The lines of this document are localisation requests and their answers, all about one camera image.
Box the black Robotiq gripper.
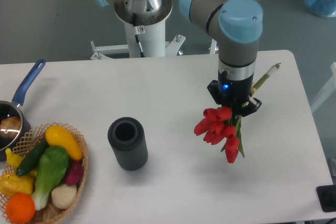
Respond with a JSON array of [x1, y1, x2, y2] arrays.
[[207, 71, 262, 116]]

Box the red tulip bouquet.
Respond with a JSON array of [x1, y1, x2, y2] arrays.
[[194, 63, 281, 163]]

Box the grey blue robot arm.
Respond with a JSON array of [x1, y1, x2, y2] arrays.
[[96, 0, 263, 117]]

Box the dark grey ribbed vase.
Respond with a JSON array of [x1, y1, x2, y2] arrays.
[[108, 117, 148, 171]]

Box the black device at edge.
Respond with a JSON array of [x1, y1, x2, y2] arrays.
[[316, 185, 336, 212]]

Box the yellow squash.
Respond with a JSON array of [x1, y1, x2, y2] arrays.
[[45, 125, 83, 161]]

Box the green bok choy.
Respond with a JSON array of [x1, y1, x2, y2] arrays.
[[31, 146, 70, 211]]

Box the white garlic bulb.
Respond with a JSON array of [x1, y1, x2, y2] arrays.
[[51, 184, 77, 209]]

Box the green cucumber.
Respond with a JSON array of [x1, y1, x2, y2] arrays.
[[16, 138, 49, 176]]

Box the brown bread roll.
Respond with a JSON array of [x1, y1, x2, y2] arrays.
[[1, 116, 21, 140]]

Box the yellow banana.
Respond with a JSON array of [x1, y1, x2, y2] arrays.
[[5, 148, 37, 178]]

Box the yellow bell pepper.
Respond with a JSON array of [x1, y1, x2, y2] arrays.
[[1, 172, 35, 198]]

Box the orange fruit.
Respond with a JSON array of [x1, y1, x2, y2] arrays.
[[5, 193, 35, 223]]

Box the white frame at right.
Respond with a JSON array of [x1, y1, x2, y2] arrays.
[[310, 62, 335, 113]]

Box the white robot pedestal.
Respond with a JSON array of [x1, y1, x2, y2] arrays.
[[91, 0, 186, 60]]

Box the blue handled saucepan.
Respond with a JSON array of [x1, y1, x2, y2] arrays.
[[1, 59, 46, 162]]

